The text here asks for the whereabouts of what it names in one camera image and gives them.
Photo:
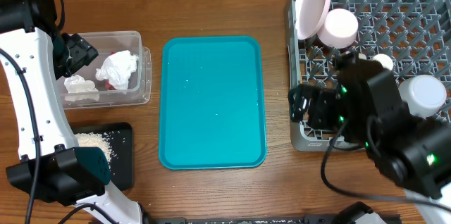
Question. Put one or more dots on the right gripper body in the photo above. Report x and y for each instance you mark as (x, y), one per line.
(327, 107)

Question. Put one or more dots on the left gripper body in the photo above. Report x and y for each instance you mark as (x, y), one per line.
(70, 54)

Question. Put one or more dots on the small white napkin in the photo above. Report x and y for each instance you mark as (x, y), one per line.
(84, 89)

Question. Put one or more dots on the large white napkin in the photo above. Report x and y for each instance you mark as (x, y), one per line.
(117, 69)

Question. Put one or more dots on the white cup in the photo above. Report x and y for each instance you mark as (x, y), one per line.
(384, 60)

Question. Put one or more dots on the pink shallow bowl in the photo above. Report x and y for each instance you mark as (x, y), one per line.
(339, 29)

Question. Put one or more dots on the grey bowl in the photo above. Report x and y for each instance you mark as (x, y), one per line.
(424, 95)

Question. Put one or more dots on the white dinner plate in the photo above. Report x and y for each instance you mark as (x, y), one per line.
(310, 16)

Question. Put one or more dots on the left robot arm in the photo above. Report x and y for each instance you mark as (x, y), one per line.
(53, 167)

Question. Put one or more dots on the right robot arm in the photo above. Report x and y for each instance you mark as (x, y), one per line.
(366, 109)

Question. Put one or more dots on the clear plastic waste bin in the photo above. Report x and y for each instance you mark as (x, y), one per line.
(140, 81)

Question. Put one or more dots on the grey dishwasher rack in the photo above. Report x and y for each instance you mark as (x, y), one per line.
(415, 34)

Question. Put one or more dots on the pile of white rice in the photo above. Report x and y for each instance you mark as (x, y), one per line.
(96, 140)

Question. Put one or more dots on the black rectangular tray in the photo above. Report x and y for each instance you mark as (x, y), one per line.
(121, 139)

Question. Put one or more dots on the teal plastic serving tray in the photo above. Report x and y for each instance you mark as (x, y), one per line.
(212, 111)

